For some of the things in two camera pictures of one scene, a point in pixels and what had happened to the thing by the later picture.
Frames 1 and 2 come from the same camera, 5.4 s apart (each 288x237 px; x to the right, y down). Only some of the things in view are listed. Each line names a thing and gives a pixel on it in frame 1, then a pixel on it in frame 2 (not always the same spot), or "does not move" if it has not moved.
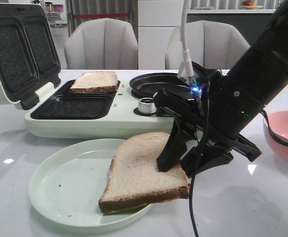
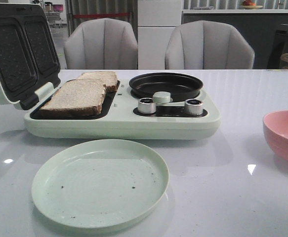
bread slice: x=134 y=179 → x=75 y=98
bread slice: x=96 y=82 does not move
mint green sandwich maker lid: x=21 y=55 does not move
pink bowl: x=287 y=124 does not move
